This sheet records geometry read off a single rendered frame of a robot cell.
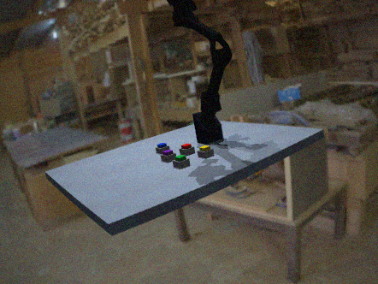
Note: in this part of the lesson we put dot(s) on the yellow button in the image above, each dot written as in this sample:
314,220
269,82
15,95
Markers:
205,151

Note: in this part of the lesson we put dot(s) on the green button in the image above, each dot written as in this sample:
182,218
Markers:
181,161

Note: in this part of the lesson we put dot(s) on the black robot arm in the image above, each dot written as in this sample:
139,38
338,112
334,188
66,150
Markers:
221,58

